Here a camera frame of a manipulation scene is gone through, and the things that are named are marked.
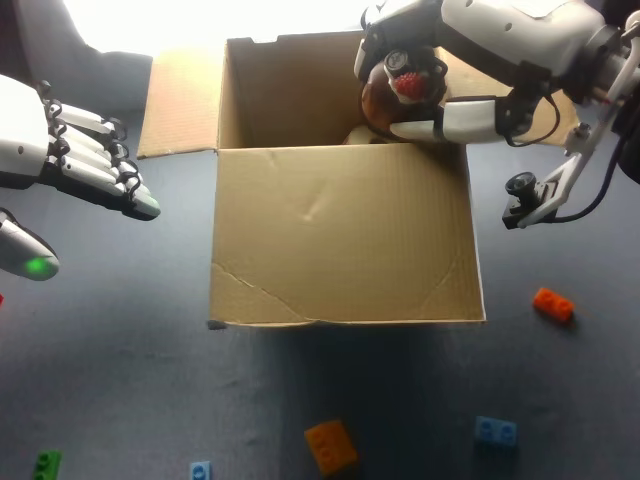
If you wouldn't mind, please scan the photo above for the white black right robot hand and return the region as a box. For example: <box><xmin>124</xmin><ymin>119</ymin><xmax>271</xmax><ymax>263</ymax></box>
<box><xmin>352</xmin><ymin>0</ymin><xmax>607</xmax><ymax>145</ymax></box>

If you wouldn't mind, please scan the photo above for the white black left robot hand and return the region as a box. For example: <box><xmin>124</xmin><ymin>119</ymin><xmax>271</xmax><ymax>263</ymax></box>
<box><xmin>0</xmin><ymin>74</ymin><xmax>162</xmax><ymax>282</ymax></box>

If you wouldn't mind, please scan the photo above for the brown chocolate toy cake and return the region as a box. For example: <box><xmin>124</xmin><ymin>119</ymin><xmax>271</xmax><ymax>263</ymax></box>
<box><xmin>358</xmin><ymin>47</ymin><xmax>449</xmax><ymax>136</ymax></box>

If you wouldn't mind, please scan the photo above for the cardboard box with flaps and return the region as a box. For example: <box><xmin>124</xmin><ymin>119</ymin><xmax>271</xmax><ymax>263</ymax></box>
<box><xmin>137</xmin><ymin>29</ymin><xmax>584</xmax><ymax>331</ymax></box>

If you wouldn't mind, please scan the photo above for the grey table cloth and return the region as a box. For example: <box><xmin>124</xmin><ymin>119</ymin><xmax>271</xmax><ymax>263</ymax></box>
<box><xmin>0</xmin><ymin>19</ymin><xmax>640</xmax><ymax>480</ymax></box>

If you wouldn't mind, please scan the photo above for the red-orange toy brick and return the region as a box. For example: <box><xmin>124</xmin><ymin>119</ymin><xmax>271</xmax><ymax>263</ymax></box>
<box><xmin>532</xmin><ymin>287</ymin><xmax>576</xmax><ymax>326</ymax></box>

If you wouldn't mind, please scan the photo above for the green toy brick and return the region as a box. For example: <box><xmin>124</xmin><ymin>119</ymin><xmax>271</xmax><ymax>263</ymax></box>
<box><xmin>32</xmin><ymin>449</ymin><xmax>64</xmax><ymax>480</ymax></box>

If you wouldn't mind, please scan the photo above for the large blue toy brick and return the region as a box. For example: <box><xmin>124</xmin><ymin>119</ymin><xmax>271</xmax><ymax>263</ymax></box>
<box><xmin>473</xmin><ymin>415</ymin><xmax>519</xmax><ymax>454</ymax></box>

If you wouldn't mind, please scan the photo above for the yellow-orange toy brick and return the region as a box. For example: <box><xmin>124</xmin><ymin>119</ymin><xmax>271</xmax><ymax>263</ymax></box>
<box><xmin>303</xmin><ymin>419</ymin><xmax>360</xmax><ymax>476</ymax></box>

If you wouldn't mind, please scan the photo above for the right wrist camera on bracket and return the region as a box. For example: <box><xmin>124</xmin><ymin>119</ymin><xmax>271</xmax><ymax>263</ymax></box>
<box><xmin>502</xmin><ymin>47</ymin><xmax>632</xmax><ymax>231</ymax></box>

